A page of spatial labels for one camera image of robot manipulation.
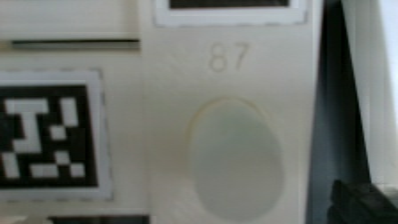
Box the white chair back frame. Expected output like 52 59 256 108
0 0 323 224

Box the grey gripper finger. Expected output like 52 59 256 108
329 180 398 224

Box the white chair seat part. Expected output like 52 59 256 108
343 0 398 188

